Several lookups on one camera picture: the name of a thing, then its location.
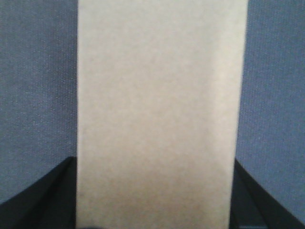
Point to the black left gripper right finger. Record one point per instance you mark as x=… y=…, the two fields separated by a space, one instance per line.
x=254 y=208

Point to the brown cardboard package box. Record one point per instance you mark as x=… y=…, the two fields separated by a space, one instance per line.
x=158 y=104

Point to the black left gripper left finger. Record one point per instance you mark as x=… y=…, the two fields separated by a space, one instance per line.
x=50 y=203

